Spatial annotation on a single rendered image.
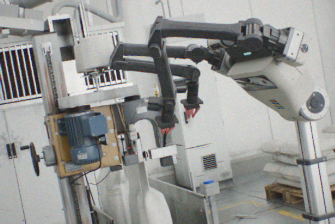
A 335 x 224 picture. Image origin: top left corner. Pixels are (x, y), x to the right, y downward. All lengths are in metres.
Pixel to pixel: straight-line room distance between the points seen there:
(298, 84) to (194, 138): 4.41
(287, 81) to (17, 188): 3.72
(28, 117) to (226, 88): 3.04
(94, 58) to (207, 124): 4.21
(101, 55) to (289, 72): 0.91
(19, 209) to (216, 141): 2.56
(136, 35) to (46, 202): 2.02
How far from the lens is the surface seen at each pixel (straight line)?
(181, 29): 2.15
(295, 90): 2.38
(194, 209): 3.34
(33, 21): 5.28
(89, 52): 2.70
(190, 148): 6.71
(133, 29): 6.13
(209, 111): 6.79
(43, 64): 2.90
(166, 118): 2.60
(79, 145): 2.68
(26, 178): 5.59
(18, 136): 5.55
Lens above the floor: 1.40
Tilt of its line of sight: 3 degrees down
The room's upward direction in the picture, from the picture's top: 10 degrees counter-clockwise
